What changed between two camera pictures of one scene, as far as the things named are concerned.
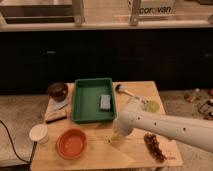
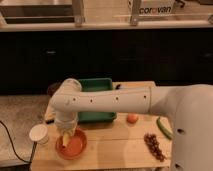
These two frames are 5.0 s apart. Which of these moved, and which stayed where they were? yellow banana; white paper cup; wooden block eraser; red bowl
Moved: yellow banana
Stayed: white paper cup; red bowl; wooden block eraser
